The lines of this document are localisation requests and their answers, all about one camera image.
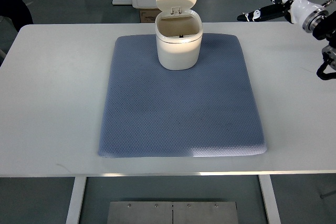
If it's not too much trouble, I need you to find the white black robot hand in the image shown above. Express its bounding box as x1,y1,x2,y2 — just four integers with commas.
237,0,328,33

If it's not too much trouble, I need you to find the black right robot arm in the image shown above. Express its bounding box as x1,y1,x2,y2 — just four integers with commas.
302,8,335,80

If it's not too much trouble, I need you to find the white trash can open lid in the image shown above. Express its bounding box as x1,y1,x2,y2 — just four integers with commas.
155,0,203,70

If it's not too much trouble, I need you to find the brown cardboard box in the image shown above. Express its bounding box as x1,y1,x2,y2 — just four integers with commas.
139,8,161,23

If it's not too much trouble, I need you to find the blue textured mat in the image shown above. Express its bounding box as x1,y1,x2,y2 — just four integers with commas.
98,34,267,158

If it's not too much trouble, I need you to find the right white table leg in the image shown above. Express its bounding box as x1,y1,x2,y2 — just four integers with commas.
258,175,281,224

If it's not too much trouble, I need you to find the white table leg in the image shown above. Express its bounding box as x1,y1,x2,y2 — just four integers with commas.
258,175,281,224
66,177,87,224

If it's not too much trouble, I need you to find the person in dark clothes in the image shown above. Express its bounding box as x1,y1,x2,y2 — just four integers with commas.
1,0,33,32

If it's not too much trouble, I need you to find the left white table leg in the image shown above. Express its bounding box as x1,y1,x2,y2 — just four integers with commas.
66,177,87,224

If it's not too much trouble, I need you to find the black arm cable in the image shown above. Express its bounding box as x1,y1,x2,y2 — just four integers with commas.
316,60,336,80

